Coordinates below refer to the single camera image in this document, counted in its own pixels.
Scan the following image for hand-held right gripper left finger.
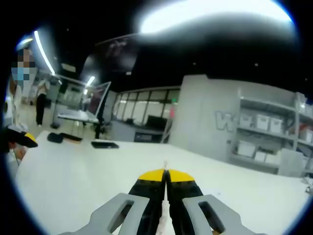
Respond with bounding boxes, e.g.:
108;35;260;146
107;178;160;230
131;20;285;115
57;168;165;235

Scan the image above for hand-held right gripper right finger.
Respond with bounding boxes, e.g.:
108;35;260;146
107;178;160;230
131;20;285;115
165;168;267;235

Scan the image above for clear resealable bag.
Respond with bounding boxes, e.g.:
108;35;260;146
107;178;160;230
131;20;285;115
157;159;172;235

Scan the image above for black pouch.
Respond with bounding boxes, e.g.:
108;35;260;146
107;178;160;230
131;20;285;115
47;132;64;143

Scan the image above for floor stand with pole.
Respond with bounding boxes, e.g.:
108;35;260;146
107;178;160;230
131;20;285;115
50;102;61;129

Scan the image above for flat black item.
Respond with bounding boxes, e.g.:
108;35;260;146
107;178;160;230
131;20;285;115
60;133;83;142

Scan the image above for grey background table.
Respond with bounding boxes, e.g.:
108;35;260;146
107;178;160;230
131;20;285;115
57;109;100;139

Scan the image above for black tablet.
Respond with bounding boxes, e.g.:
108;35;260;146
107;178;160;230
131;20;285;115
91;141;120;149

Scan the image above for grey counter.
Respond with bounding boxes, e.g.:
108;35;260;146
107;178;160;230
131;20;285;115
110;119;169;143

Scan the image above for black monitor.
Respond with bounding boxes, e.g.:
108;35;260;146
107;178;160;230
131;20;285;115
146;115;167;130

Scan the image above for standing display panel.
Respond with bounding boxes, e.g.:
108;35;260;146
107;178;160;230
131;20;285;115
87;81;112;118

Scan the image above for long ceiling tube light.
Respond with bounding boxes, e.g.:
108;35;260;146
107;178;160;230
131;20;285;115
33;30;56;76

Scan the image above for group of white storage bins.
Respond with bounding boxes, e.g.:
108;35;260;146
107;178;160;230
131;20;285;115
238;97;313;165

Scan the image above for grey shelving unit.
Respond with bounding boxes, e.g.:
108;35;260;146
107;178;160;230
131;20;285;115
236;92;313;177

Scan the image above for large bright ceiling light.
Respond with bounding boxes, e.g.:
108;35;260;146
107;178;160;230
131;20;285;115
134;0;293;35

